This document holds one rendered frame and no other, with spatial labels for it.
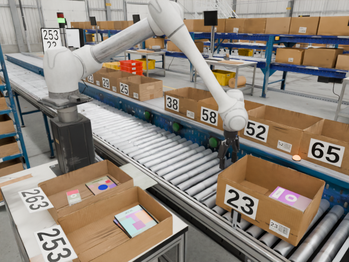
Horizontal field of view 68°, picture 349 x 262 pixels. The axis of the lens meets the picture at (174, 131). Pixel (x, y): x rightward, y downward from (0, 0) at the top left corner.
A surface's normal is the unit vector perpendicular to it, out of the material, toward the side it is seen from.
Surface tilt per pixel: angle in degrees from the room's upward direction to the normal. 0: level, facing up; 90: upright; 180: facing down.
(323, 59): 90
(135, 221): 0
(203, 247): 0
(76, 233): 0
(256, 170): 90
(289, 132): 90
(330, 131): 90
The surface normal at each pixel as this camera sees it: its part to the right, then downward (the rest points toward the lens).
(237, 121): -0.02, 0.49
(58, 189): 0.67, 0.26
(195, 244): 0.00, -0.92
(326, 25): -0.73, 0.25
